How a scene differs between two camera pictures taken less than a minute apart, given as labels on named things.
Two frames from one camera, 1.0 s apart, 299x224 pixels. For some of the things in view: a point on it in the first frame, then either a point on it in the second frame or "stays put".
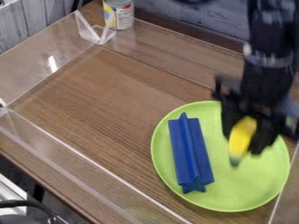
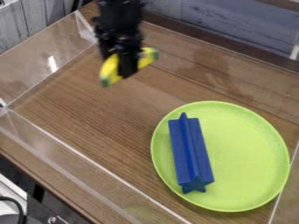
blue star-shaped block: [193, 172] stays put
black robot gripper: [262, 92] to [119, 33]
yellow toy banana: [242, 135] to [109, 69]
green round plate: [240, 187] stays put
